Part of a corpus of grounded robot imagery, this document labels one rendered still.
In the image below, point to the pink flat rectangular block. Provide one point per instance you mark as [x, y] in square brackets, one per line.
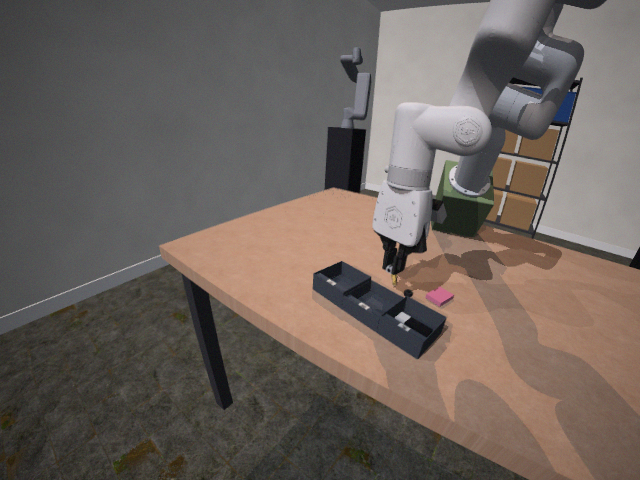
[439, 296]

